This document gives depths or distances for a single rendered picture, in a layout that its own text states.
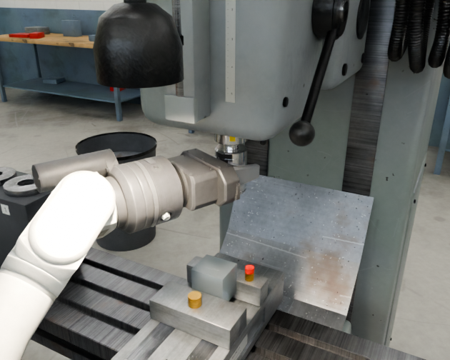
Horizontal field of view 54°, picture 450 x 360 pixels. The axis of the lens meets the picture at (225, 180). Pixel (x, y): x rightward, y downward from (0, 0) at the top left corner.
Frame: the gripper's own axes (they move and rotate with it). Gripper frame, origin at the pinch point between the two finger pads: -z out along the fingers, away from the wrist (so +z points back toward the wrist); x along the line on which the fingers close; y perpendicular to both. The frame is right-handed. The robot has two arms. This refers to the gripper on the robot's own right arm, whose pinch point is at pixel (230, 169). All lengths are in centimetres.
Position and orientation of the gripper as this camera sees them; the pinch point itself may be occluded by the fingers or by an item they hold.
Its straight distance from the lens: 65.1
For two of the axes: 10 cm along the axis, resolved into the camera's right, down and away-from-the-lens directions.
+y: -0.1, 9.2, 4.0
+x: -6.0, -3.2, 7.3
